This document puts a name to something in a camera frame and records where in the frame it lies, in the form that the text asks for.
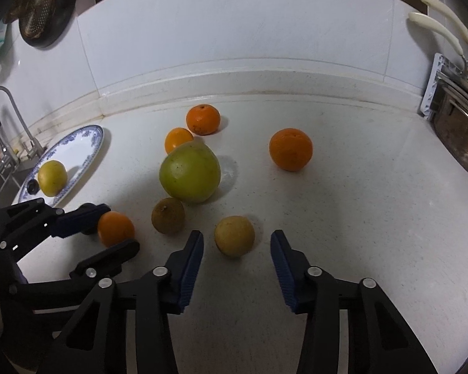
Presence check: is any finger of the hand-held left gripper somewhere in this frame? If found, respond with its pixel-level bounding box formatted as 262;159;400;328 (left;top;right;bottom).
0;198;112;266
11;238;141;309

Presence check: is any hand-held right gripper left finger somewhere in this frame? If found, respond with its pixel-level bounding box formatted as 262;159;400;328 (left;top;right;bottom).
39;230;204;374

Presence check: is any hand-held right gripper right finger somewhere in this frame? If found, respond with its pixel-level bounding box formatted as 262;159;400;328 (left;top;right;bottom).
270;230;439;374

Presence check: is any tan yellow round fruit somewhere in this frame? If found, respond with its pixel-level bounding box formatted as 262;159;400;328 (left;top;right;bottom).
214;215;256;258

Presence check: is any blue patterned white plate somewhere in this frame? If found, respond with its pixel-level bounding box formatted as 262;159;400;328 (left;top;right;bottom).
17;125;105;208

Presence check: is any large bumpy orange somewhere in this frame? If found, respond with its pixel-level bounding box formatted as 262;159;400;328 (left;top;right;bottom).
269;128;313;172

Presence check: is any smooth light orange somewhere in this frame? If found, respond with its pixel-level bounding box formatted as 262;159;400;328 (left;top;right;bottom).
164;127;194;154

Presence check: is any brownish green round fruit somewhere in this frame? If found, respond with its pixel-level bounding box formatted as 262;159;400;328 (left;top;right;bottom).
151;197;186;235

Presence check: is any steel sink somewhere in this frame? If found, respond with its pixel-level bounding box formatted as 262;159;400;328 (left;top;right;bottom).
0;164;28;211

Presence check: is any green pomelo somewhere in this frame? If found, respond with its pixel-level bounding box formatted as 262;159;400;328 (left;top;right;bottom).
158;142;222;204

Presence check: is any steel faucet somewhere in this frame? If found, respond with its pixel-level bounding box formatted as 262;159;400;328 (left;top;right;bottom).
0;86;47;173

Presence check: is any metal mesh strainer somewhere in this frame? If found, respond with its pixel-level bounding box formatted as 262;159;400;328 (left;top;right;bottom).
4;0;57;40

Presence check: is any dark hanging pan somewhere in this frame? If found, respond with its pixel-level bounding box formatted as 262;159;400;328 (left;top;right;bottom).
17;0;80;49

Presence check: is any steel pot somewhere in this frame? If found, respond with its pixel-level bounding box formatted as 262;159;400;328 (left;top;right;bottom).
431;74;468;180

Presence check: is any white plastic rack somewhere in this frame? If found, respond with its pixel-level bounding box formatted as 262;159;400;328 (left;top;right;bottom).
420;52;447;119

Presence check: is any cream handled knife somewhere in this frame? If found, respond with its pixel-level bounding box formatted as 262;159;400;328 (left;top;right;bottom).
418;0;468;67
409;12;468;82

